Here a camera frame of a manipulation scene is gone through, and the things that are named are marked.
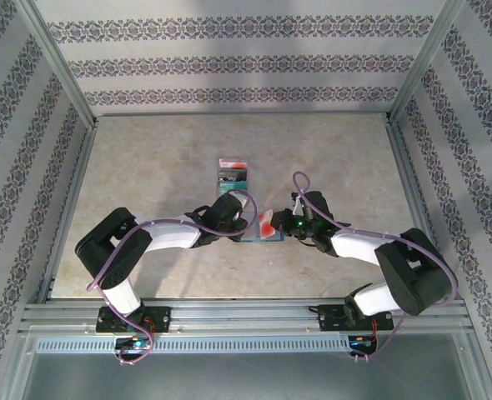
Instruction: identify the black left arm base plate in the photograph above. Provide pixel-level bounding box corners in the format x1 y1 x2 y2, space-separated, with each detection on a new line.
95 305 173 334

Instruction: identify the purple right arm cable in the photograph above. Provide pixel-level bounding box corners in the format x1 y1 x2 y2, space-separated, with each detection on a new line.
291 170 458 363

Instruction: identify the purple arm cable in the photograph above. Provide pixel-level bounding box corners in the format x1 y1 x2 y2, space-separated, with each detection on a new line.
291 170 458 363
86 189 259 367

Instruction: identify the aluminium table side rail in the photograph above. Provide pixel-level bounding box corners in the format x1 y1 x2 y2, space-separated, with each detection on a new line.
385 114 454 301
37 118 99 305

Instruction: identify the slotted grey cable duct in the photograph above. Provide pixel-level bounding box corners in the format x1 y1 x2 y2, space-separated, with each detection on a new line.
34 335 355 354

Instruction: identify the aluminium frame post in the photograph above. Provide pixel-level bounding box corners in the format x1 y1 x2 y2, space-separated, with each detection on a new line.
12 0 100 130
385 0 469 126

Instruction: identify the aluminium mounting rail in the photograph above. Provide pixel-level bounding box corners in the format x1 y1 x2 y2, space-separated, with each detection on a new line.
18 296 476 337

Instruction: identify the clear acrylic card stand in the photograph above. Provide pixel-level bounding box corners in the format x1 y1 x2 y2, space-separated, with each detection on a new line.
216 157 251 199

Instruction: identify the aluminium table back rail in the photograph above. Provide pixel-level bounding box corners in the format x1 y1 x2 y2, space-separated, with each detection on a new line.
94 110 391 120

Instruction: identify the green AION chip card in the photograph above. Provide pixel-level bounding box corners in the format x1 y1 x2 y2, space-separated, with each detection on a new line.
219 175 249 193

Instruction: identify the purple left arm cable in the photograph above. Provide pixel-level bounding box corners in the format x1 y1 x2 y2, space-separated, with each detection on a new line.
86 189 259 367

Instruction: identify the blue leather card holder wallet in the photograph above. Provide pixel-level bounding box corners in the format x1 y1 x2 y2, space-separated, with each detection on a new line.
240 207 284 243

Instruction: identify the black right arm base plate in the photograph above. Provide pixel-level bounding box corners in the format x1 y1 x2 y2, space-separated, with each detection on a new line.
318 303 394 333

